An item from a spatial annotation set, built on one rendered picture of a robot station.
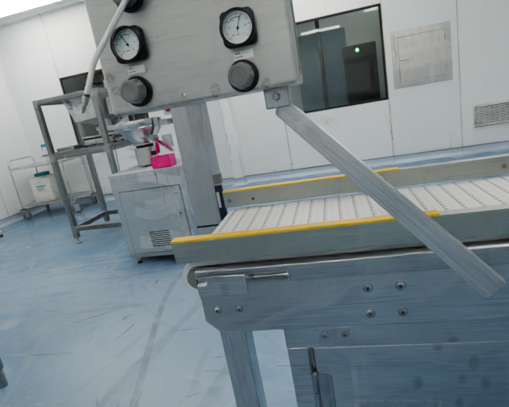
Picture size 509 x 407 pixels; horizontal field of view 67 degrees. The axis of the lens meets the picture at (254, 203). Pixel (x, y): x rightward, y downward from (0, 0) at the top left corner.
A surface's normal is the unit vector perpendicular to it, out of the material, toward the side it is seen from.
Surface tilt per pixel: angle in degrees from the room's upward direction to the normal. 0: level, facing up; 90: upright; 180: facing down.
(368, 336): 90
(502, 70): 90
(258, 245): 90
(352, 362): 90
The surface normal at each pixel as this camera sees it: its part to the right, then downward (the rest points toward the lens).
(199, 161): -0.18, 0.28
